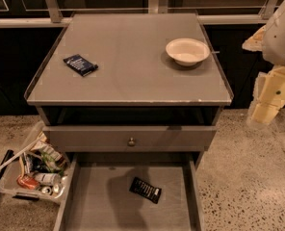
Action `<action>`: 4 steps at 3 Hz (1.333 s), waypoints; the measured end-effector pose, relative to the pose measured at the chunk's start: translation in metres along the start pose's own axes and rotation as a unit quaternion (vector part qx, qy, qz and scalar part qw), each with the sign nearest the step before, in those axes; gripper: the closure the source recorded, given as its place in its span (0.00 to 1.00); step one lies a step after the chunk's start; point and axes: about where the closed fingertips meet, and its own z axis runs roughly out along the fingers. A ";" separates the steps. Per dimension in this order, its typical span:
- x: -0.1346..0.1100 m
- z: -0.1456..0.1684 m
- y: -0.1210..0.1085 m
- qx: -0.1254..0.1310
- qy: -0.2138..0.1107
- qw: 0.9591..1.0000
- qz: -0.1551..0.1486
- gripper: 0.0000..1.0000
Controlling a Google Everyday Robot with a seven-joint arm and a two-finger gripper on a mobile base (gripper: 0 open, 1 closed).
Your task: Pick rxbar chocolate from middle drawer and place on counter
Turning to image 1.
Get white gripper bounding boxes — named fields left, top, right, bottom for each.
left=242, top=26, right=285, bottom=126

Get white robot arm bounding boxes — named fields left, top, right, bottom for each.
left=242, top=0, right=285, bottom=128

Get grey top drawer front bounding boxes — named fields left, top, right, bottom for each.
left=43, top=125, right=217, bottom=152

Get round metal drawer knob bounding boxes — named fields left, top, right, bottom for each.
left=127, top=138, right=136, bottom=147

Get grey drawer cabinet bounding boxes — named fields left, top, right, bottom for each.
left=23, top=13, right=235, bottom=231

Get open grey middle drawer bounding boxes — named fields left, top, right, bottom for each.
left=53, top=152, right=206, bottom=231

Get white paper bowl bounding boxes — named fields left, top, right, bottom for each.
left=166, top=38, right=211, bottom=66

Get green white snack bag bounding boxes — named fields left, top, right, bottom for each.
left=31, top=141, right=66, bottom=172

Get white can in bin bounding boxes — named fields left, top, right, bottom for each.
left=34, top=173, right=61, bottom=186

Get clear plastic storage bin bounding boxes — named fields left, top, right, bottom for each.
left=0, top=121, right=68, bottom=203

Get orange snack packet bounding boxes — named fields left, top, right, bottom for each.
left=16, top=175, right=40, bottom=190

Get metal window railing frame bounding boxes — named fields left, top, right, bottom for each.
left=0, top=0, right=284, bottom=28

